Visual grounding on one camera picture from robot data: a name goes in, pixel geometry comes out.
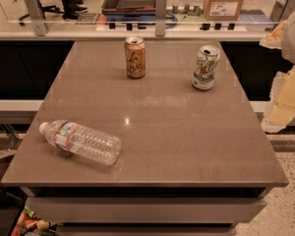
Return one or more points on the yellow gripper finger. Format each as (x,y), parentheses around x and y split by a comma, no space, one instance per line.
(273,39)
(280,110)

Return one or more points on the clear plastic water bottle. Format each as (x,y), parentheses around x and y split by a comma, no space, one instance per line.
(81,140)

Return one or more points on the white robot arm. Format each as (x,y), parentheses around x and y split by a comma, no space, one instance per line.
(288,41)

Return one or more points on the cardboard box with label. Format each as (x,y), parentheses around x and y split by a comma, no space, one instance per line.
(222,10)

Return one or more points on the white green 7up can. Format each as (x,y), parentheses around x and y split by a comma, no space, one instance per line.
(207,60)

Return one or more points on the orange LaCroix soda can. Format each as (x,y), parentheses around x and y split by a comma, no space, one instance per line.
(135,54)

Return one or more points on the person legs in background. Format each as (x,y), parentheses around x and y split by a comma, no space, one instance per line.
(71,9)

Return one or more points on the grey table drawer base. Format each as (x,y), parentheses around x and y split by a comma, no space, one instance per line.
(84,216)

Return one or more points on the snack packets bin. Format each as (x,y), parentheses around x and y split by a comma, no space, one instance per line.
(30,224)

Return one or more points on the right metal glass bracket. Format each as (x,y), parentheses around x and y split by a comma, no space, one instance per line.
(281,10)

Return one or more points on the metal glass bracket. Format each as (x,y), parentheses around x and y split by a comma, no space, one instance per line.
(281,10)
(160,17)
(37,20)

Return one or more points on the middle metal glass bracket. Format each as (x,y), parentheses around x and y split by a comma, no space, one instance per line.
(160,17)

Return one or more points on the left metal glass bracket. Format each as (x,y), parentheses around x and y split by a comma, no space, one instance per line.
(37,20)

